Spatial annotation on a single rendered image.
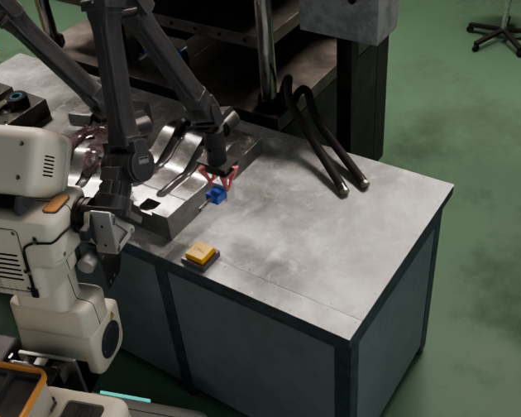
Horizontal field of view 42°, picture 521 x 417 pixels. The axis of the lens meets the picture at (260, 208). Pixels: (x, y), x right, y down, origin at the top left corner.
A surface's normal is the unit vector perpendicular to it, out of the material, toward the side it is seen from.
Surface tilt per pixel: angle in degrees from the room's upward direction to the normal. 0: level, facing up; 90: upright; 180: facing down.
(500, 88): 0
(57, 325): 82
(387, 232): 0
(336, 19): 90
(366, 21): 90
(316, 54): 0
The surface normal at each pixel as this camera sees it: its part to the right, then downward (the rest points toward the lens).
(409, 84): -0.07, -0.76
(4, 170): -0.22, -0.04
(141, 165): 0.83, 0.02
